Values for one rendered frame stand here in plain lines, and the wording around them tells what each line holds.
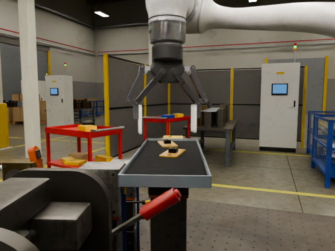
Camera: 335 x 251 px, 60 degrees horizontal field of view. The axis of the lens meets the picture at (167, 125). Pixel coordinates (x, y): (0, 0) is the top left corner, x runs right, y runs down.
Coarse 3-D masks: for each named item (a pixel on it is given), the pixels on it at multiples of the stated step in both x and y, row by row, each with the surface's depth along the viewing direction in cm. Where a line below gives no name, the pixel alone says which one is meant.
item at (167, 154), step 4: (168, 148) 60; (172, 148) 60; (176, 148) 60; (164, 152) 61; (168, 152) 61; (172, 152) 60; (176, 152) 61; (180, 152) 61; (160, 156) 58; (164, 156) 57; (168, 156) 57; (172, 156) 57; (176, 156) 57
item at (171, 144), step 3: (159, 141) 75; (162, 141) 75; (165, 141) 72; (168, 141) 72; (171, 141) 75; (162, 144) 71; (165, 144) 71; (168, 144) 71; (171, 144) 71; (174, 144) 71
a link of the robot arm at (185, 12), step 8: (152, 0) 66; (160, 0) 65; (168, 0) 64; (176, 0) 65; (184, 0) 66; (192, 0) 72; (152, 8) 66; (160, 8) 65; (168, 8) 65; (176, 8) 65; (184, 8) 67; (192, 8) 74; (152, 16) 67; (184, 16) 68
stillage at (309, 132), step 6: (312, 114) 584; (318, 114) 527; (324, 114) 525; (318, 120) 528; (324, 126) 601; (312, 132) 563; (318, 132) 612; (318, 138) 618; (324, 138) 558; (318, 144) 564; (324, 150) 575; (318, 156) 534; (324, 156) 530
